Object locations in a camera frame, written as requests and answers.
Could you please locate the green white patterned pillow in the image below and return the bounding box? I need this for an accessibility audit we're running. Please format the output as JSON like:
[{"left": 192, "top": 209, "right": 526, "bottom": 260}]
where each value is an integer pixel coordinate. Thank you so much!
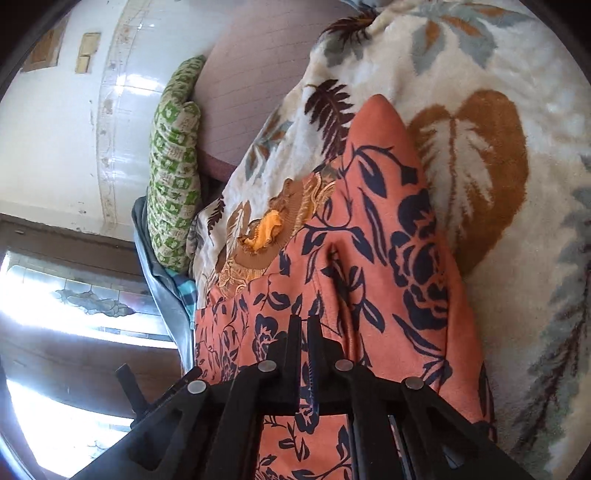
[{"left": 146, "top": 55, "right": 205, "bottom": 273}]

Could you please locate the beige wall switch plate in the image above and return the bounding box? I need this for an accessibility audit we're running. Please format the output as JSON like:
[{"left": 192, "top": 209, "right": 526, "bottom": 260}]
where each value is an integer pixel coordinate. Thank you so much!
[{"left": 75, "top": 32, "right": 101, "bottom": 74}]

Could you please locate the stained glass door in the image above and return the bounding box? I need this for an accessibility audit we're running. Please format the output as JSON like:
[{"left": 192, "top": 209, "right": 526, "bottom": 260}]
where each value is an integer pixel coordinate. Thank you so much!
[{"left": 1, "top": 215, "right": 193, "bottom": 479}]

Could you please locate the pink mattress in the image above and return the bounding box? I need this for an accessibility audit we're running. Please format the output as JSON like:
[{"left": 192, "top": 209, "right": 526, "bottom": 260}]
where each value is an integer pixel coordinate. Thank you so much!
[{"left": 192, "top": 1, "right": 355, "bottom": 182}]

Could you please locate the framed wall plaque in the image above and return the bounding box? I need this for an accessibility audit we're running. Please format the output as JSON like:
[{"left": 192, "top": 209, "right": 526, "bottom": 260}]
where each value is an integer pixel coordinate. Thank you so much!
[{"left": 21, "top": 14, "right": 70, "bottom": 72}]

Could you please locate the cream leaf-print blanket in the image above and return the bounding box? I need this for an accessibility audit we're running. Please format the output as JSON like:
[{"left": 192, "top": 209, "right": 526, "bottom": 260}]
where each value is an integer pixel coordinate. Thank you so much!
[{"left": 188, "top": 1, "right": 590, "bottom": 479}]

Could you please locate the orange floral blouse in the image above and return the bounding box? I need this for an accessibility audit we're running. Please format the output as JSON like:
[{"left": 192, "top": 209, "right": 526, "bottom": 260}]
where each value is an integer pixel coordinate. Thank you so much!
[{"left": 197, "top": 95, "right": 493, "bottom": 479}]

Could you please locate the blue cloth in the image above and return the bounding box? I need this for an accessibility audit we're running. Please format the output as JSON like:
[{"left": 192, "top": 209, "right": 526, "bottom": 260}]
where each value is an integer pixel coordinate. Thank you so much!
[{"left": 131, "top": 196, "right": 194, "bottom": 372}]

